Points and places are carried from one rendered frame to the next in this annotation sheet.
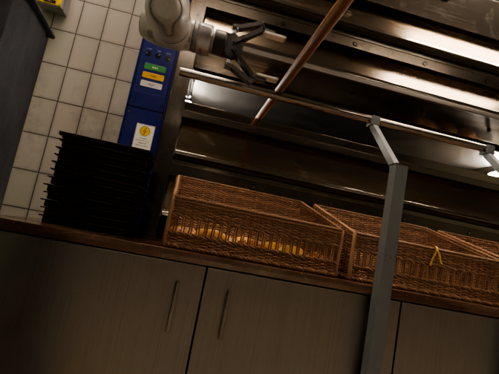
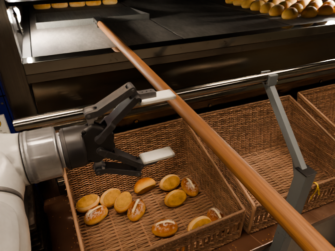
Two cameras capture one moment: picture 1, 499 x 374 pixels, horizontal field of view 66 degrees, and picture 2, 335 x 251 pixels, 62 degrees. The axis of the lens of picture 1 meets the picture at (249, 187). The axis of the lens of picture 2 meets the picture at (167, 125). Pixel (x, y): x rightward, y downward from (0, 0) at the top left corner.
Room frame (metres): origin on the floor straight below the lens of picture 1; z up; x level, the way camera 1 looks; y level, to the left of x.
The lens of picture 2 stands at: (0.66, 0.11, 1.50)
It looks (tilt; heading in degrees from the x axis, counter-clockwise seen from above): 33 degrees down; 345
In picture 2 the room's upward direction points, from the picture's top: straight up
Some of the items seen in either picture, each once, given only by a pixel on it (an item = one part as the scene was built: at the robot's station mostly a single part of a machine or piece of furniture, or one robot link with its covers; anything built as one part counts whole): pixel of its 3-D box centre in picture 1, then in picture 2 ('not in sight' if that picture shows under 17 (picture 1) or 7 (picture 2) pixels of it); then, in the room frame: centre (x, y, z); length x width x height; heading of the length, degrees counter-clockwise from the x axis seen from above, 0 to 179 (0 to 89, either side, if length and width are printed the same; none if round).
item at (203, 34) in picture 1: (203, 38); (45, 153); (1.08, 0.22, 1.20); 0.09 x 0.06 x 0.09; 9
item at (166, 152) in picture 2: (266, 78); (157, 155); (1.11, 0.01, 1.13); 0.07 x 0.03 x 0.01; 99
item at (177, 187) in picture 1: (246, 218); (147, 191); (1.41, -0.01, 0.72); 0.56 x 0.49 x 0.28; 100
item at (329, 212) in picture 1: (394, 248); (271, 153); (1.50, -0.60, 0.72); 0.56 x 0.49 x 0.28; 98
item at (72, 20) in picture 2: not in sight; (89, 13); (2.31, 0.11, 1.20); 0.55 x 0.36 x 0.03; 99
